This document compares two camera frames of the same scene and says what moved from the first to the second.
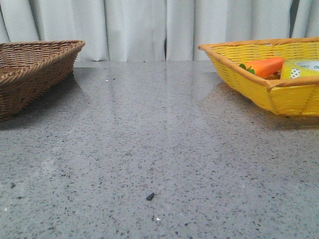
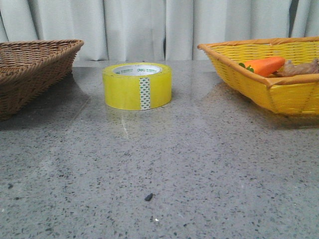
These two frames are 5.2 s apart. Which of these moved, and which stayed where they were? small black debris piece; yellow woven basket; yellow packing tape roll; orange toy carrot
Moved: yellow packing tape roll
Stayed: orange toy carrot; small black debris piece; yellow woven basket
